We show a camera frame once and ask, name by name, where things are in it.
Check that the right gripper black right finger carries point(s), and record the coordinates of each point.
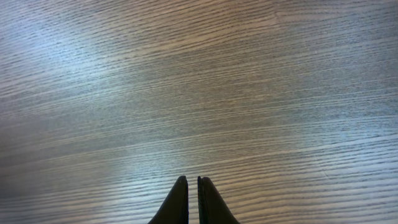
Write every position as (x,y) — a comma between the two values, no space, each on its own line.
(211,206)

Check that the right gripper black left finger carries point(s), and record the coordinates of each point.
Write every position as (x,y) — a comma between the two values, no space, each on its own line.
(174,209)

